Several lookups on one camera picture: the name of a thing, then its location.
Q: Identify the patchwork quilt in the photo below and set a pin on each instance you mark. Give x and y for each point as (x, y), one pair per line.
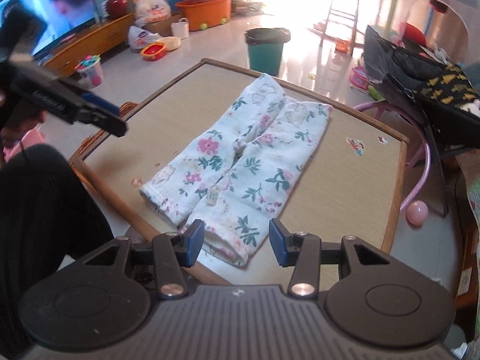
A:
(470, 167)

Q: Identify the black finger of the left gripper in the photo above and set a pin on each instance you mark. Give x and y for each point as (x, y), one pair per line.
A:
(29, 89)

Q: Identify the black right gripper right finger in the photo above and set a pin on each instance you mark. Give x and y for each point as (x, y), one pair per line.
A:
(300, 250)

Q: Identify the wooden tv cabinet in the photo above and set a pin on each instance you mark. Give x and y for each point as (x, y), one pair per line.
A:
(96, 40)

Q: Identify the orange wicker basket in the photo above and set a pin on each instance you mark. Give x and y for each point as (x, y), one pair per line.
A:
(93, 141)

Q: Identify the television screen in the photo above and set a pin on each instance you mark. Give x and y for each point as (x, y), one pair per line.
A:
(62, 18)

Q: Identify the black folding chair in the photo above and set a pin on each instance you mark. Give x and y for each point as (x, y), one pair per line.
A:
(435, 95)

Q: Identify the pink hoop frame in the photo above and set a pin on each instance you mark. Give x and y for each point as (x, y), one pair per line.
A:
(421, 154)

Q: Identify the teal trash bin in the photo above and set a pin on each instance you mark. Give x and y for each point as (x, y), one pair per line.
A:
(265, 47)

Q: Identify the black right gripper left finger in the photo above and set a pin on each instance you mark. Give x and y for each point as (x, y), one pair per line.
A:
(173, 251)

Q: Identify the low wooden table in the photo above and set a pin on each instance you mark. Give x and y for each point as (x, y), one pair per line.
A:
(351, 185)

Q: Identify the red yellow toy bowl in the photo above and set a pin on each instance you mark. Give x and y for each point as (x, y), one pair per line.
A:
(154, 51)

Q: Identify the orange plastic tub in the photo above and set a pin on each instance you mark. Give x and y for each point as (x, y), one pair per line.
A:
(205, 15)

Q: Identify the floral white baby garment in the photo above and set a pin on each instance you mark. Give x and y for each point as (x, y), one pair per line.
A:
(239, 174)

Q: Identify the pink ball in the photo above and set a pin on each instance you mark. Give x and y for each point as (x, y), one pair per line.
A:
(417, 213)

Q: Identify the white mug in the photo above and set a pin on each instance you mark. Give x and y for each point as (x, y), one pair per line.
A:
(181, 28)

